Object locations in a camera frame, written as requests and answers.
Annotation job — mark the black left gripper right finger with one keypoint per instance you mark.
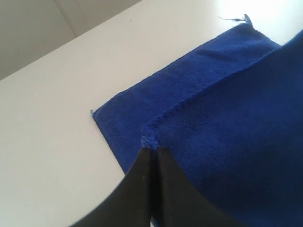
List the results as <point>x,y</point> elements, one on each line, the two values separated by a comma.
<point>181,205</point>

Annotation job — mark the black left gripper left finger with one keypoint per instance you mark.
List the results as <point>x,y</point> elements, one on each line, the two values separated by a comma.
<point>129,203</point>

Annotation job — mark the blue microfiber cloth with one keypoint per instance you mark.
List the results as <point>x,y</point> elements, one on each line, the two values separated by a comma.
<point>231,113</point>

